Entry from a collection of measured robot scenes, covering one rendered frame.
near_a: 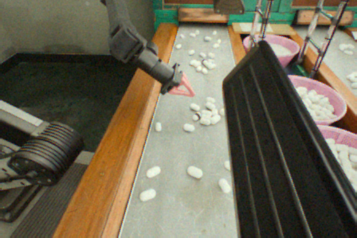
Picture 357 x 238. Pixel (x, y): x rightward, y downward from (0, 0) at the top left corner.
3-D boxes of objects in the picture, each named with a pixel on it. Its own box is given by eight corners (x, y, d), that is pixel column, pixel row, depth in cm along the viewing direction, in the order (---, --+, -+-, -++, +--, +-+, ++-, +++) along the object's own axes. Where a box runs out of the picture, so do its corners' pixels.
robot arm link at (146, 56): (127, 64, 59) (139, 48, 57) (132, 56, 65) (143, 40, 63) (149, 79, 61) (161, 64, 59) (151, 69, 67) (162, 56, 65)
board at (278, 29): (233, 33, 123) (234, 31, 122) (231, 25, 135) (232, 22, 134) (295, 35, 120) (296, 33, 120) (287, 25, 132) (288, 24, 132)
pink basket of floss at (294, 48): (272, 79, 101) (278, 60, 95) (229, 59, 118) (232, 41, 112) (304, 63, 114) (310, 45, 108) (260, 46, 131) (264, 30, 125)
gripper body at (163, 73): (181, 65, 67) (162, 50, 65) (178, 83, 59) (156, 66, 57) (169, 78, 71) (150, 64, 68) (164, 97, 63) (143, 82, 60)
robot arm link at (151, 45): (107, 51, 58) (127, 28, 55) (117, 40, 68) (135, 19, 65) (142, 79, 63) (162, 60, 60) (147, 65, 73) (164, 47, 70)
